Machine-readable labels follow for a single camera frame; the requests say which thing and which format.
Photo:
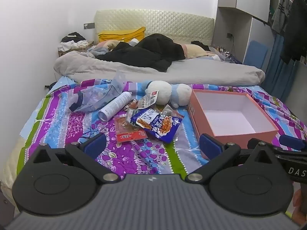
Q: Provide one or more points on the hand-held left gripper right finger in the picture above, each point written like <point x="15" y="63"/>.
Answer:
<point x="211" y="146"/>

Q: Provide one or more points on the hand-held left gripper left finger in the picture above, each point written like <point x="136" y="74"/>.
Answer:
<point x="94" y="145"/>

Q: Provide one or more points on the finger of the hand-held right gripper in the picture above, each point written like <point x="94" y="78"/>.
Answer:
<point x="291" y="142"/>
<point x="251" y="142"/>

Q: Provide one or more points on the pink cardboard box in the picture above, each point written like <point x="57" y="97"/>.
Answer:
<point x="239" y="140"/>

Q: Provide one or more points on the red snack packet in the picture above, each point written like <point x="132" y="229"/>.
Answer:
<point x="127" y="132"/>

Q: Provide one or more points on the blue snack packet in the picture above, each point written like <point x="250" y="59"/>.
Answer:
<point x="163" y="124"/>

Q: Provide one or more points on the person's right hand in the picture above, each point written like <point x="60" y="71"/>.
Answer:
<point x="297" y="203"/>

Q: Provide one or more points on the purple floral bedsheet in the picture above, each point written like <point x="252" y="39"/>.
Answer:
<point x="72" y="124"/>

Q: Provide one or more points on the white spray can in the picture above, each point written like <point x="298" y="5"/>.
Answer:
<point x="115" y="105"/>

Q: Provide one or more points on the clear plastic bag blue print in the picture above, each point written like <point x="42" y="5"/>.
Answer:
<point x="96" y="98"/>

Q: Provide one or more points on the small clear snack packet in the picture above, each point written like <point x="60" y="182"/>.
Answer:
<point x="168" y="111"/>

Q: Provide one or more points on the silver snack packet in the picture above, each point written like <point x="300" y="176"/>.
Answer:
<point x="146" y="100"/>

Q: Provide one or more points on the white and blue plush toy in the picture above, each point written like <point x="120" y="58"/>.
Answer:
<point x="163" y="92"/>

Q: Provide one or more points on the blue curtain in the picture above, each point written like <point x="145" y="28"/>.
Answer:
<point x="278" y="69"/>

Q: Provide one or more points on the grey duvet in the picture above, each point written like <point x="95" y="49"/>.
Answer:
<point x="191" y="71"/>

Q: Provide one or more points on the beige mattress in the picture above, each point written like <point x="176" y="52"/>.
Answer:
<point x="9" y="167"/>

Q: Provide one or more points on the blue foam board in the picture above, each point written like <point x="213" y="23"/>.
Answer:
<point x="255" y="52"/>

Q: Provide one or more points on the cardboard box nightstand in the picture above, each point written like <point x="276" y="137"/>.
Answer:
<point x="64" y="53"/>

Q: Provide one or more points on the pink and beige pillow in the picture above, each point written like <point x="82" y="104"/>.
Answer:
<point x="195" y="50"/>

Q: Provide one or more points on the small black cloth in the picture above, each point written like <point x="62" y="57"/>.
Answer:
<point x="201" y="45"/>

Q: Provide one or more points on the pile of dark and white clothes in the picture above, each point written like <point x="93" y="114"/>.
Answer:
<point x="73" y="40"/>

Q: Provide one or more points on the black jacket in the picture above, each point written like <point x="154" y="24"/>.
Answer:
<point x="148" y="50"/>

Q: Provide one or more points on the hanging black coat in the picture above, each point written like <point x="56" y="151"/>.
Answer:
<point x="296" y="31"/>

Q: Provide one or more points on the yellow pillow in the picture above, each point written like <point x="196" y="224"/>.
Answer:
<point x="120" y="34"/>

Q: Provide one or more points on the white wardrobe cabinet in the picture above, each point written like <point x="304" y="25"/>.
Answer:
<point x="239" y="16"/>

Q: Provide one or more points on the hanging grey garment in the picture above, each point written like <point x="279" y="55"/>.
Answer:
<point x="280" y="14"/>

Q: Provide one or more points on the cream quilted headboard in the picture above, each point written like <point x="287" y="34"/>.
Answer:
<point x="168" y="24"/>

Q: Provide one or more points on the black plugged wall socket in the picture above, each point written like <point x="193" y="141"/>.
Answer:
<point x="229" y="35"/>

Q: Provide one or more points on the grey wall socket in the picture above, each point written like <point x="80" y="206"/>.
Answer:
<point x="89" y="25"/>

